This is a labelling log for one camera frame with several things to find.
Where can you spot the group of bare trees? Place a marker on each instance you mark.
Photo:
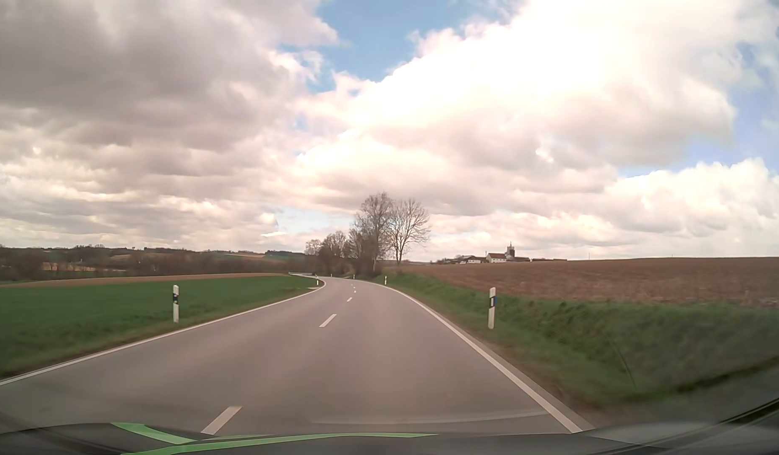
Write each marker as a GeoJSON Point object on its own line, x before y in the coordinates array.
{"type": "Point", "coordinates": [373, 237]}

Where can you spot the group of village buildings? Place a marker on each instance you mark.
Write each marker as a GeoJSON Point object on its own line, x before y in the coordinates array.
{"type": "Point", "coordinates": [490, 257]}

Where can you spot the grey asphalt road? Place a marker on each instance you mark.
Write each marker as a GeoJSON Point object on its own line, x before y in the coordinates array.
{"type": "Point", "coordinates": [364, 354]}

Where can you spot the road markings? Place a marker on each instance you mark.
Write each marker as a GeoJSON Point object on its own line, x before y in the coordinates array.
{"type": "Point", "coordinates": [500, 368]}

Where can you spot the car's own bonnet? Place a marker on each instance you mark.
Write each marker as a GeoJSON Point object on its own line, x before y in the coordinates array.
{"type": "Point", "coordinates": [376, 442]}

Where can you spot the green grass verge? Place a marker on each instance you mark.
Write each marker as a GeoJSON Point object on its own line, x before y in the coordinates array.
{"type": "Point", "coordinates": [617, 341]}

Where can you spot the distant wooded hills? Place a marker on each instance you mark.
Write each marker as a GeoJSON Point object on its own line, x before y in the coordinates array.
{"type": "Point", "coordinates": [111, 260]}

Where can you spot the green grass field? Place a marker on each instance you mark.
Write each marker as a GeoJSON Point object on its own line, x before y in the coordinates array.
{"type": "Point", "coordinates": [79, 316]}

